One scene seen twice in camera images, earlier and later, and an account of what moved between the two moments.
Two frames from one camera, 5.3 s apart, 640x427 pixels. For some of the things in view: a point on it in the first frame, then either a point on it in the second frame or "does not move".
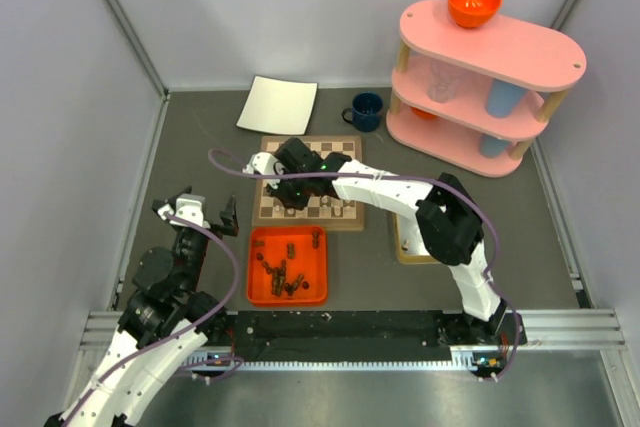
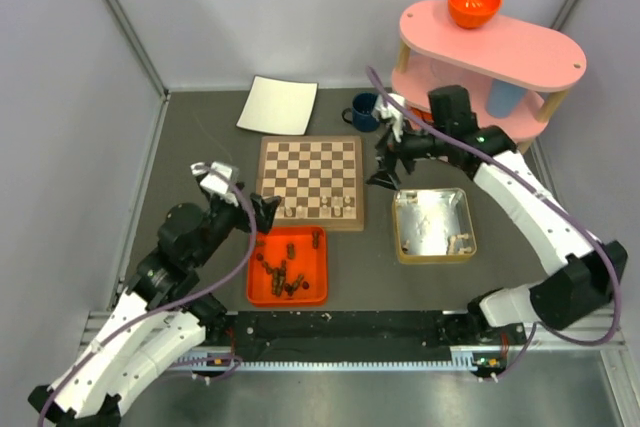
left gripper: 228,216 -> 264,210
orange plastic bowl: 472,2 does not move
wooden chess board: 322,212 does not move
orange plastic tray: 287,266 does not move
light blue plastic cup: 503,97 does not move
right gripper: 279,193 -> 388,151
